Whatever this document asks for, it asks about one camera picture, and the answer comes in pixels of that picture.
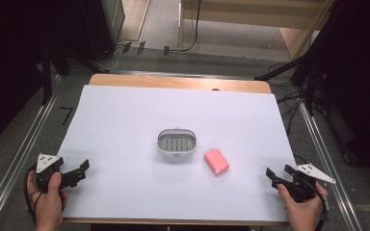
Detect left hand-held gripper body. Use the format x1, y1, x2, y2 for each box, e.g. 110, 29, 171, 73
35, 153, 66, 193

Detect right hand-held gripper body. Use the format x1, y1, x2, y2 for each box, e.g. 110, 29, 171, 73
283, 163, 337, 203

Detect pink soap bar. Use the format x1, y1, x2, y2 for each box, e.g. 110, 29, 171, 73
203, 147, 231, 176

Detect white soap dish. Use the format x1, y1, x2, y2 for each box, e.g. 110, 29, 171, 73
156, 128, 198, 159

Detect person's right hand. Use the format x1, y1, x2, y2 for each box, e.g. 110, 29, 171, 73
277, 182, 330, 231

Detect person's left hand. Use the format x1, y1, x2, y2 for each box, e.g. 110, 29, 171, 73
26, 171, 68, 231

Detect black tape corner mark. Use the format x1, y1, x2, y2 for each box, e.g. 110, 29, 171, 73
59, 106, 74, 126

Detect white paper sheet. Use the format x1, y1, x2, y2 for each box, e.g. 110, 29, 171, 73
57, 84, 299, 223

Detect black metal stand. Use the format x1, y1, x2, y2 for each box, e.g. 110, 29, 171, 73
40, 41, 111, 106

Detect dark curtain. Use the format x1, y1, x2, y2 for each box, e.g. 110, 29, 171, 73
314, 0, 370, 182
0, 0, 88, 154

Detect wooden table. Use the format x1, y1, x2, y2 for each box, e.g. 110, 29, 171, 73
57, 73, 299, 226

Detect light wooden furniture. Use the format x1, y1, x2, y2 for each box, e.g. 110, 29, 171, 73
177, 0, 335, 62

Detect dark cabinet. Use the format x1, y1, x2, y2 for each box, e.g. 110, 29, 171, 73
78, 0, 126, 63

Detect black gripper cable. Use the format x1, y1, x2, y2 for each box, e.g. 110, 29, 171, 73
23, 165, 44, 223
312, 181, 330, 231

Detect metal floor rail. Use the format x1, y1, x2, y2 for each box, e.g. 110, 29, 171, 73
298, 98, 364, 231
0, 75, 63, 231

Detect black floor cables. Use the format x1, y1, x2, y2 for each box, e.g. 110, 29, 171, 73
268, 62, 307, 138

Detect white floor cable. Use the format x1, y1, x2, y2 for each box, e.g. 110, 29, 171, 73
97, 43, 128, 73

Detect black hanging cable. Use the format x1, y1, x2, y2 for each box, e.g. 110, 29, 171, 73
180, 0, 202, 53

